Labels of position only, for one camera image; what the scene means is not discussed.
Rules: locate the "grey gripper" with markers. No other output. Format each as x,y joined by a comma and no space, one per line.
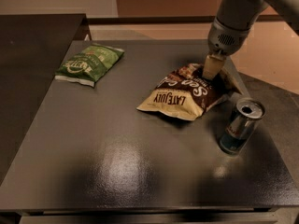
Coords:
224,40

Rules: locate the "brown chip bag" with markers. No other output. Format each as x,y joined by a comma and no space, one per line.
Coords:
184,94

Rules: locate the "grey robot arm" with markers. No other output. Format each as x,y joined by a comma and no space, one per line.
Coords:
249,11

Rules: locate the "green jalapeno chip bag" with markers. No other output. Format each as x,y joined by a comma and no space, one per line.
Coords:
88,66

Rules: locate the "silver blue drink can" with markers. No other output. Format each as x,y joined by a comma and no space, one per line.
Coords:
244,119

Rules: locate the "dark side cabinet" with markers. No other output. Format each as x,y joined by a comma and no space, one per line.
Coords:
32,47

